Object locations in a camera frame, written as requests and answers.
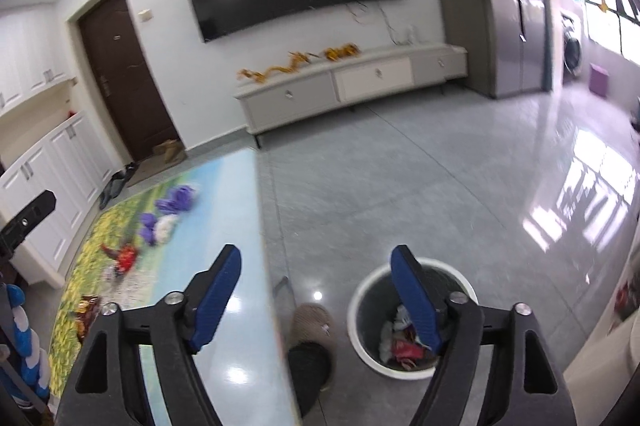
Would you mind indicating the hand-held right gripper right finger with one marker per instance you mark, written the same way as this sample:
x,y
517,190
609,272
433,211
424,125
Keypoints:
x,y
415,301

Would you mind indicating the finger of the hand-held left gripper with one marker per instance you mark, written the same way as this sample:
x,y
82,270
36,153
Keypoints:
x,y
27,220

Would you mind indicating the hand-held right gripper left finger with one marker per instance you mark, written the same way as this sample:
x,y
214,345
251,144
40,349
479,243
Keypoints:
x,y
215,301

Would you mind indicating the white tissue paper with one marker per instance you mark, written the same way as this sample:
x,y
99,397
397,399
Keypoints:
x,y
397,321

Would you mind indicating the white rimmed trash bin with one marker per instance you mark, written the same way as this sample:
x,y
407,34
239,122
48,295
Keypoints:
x,y
372,306

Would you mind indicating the small red wrapper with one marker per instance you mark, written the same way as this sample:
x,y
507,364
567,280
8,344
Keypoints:
x,y
406,349

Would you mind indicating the white shoe cabinet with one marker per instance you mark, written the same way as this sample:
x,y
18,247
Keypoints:
x,y
45,176

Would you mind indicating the grey slipper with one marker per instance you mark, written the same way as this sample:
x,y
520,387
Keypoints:
x,y
110,195

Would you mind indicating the purple white crumpled wrapper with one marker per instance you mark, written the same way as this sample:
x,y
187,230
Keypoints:
x,y
167,227

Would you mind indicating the brown fuzzy slipper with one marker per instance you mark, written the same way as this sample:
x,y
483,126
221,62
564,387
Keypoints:
x,y
310,321

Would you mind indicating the large red snack packet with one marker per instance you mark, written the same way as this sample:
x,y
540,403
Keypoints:
x,y
125,257

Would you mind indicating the dark shoes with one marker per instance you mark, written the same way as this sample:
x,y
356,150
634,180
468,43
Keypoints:
x,y
124,173

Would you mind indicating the large purple plastic bag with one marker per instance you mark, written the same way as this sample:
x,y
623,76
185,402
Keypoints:
x,y
179,199

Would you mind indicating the brown snack packet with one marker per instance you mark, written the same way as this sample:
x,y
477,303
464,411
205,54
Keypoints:
x,y
90,311

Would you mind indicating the person's leg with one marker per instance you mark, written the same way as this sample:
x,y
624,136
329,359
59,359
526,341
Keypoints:
x,y
307,371

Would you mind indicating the brown doormat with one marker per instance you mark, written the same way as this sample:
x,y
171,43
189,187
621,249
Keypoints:
x,y
155,171

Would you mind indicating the tan boot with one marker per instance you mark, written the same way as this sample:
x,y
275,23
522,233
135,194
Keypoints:
x,y
161,149
172,152

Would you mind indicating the dark brown entrance door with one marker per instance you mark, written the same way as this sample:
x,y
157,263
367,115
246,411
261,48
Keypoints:
x,y
125,76

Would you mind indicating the white sofa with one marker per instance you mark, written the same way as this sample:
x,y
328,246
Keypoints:
x,y
610,366

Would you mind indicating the red cloth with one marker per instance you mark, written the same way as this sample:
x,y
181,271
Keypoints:
x,y
627,301

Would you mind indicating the white television stand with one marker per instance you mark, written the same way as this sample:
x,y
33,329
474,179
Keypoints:
x,y
310,93

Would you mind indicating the golden dragon figurine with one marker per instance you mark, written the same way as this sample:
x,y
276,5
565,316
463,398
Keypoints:
x,y
341,52
250,75
295,62

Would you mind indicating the purple box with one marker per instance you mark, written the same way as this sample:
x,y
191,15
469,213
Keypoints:
x,y
599,79

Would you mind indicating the washing machine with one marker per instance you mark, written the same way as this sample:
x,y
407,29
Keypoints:
x,y
572,48

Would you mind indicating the beige light switch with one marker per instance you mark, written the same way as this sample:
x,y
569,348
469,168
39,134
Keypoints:
x,y
145,15

